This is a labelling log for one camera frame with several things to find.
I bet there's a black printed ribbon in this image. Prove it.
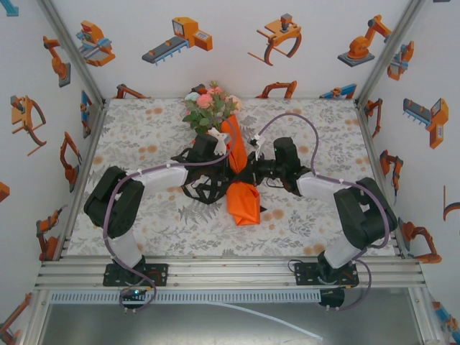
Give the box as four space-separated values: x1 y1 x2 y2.
181 157 270 213

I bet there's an orange wrapping paper sheet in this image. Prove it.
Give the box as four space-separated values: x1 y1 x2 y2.
219 114 260 227

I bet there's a fake flower bouquet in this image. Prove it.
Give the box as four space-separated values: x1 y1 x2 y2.
181 80 242 136

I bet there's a floral print table cloth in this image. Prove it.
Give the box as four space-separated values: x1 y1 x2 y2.
66 97 402 258

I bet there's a small black controller box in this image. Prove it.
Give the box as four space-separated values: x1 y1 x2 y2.
318 289 346 308

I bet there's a small circuit board with LED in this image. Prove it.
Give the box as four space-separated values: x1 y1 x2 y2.
119 287 149 303

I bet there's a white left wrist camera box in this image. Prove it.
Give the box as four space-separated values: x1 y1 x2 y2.
207 128 231 155

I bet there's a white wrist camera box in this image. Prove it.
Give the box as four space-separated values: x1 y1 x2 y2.
250 133 266 162
207 128 231 155

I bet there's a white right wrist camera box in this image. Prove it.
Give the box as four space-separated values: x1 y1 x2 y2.
250 133 266 162

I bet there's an aluminium side rail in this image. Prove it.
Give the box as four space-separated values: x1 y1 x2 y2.
354 98 410 259
53 100 109 262

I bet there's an aluminium frame rail with grooves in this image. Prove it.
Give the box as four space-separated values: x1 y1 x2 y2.
34 259 428 290

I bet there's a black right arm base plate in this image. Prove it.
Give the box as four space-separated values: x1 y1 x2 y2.
294 262 359 288

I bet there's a white slotted cable duct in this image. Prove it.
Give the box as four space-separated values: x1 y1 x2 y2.
49 290 321 305

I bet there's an aluminium frame post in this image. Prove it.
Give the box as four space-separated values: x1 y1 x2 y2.
355 0 427 107
35 0 107 105

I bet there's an aluminium frame leg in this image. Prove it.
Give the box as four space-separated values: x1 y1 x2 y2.
409 287 445 345
19 289 50 345

